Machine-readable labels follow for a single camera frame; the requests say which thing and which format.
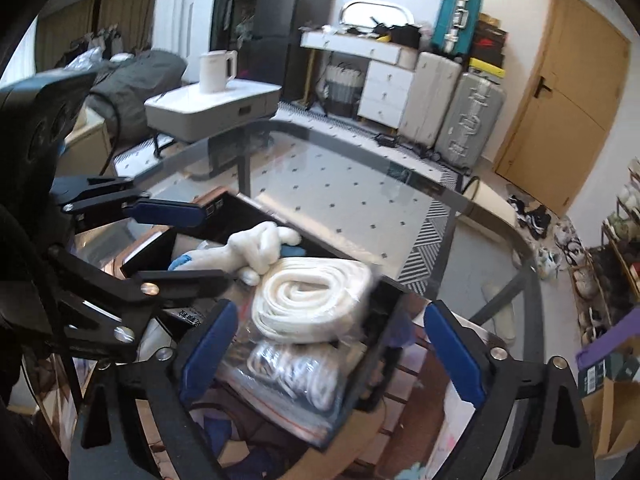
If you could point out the wooden door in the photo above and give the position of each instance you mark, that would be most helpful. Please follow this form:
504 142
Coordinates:
565 100

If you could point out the white side table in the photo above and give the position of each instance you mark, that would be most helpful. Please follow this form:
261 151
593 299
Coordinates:
210 110

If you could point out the black cardboard box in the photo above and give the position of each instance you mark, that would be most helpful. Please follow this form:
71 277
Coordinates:
372 385

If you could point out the grey storage basket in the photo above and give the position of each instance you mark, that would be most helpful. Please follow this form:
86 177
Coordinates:
342 85

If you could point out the beige curtains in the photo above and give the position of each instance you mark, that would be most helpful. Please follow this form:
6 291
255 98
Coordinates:
125 20

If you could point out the shoe rack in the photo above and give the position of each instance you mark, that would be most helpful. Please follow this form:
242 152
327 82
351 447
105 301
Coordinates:
615 270

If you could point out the pile of shoes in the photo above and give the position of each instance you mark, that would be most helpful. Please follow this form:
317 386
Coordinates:
550 255

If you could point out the oval mirror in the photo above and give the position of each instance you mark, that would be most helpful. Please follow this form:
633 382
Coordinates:
370 12

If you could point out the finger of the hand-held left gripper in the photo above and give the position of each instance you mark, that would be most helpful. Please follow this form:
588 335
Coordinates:
170 212
190 280

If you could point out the black cabinet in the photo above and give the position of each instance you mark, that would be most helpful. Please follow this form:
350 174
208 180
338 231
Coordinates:
290 20

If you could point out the teal suitcase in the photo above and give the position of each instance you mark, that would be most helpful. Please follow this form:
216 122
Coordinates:
452 15

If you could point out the white suitcase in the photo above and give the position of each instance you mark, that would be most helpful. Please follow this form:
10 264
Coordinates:
430 100

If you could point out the silver suitcase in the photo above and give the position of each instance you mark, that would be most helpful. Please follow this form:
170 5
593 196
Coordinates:
470 120

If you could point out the stack of shoe boxes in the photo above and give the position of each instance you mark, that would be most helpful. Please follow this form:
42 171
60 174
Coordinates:
487 45

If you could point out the purple box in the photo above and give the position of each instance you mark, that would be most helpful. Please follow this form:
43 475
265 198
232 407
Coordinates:
605 347

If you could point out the patterned floor rug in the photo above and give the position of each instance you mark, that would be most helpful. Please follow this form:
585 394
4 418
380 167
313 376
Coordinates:
340 190

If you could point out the printed table mat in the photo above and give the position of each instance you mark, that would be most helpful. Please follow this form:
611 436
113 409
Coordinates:
420 410

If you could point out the brown cardboard box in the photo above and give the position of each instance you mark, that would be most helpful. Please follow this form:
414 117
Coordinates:
620 410

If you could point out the dark grey duvet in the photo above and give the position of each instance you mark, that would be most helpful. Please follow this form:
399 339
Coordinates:
135 80

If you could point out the white and blue plush toy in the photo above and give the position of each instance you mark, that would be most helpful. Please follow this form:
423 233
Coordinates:
255 250

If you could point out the white electric kettle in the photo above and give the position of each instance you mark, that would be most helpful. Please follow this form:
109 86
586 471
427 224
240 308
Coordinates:
215 72

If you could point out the white dressing table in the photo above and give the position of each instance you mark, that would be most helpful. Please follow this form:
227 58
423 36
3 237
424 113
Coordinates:
385 95

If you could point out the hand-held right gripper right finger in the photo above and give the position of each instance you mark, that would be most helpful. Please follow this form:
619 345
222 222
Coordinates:
455 355

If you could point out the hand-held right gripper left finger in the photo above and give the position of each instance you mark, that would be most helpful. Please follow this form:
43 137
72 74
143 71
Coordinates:
205 355

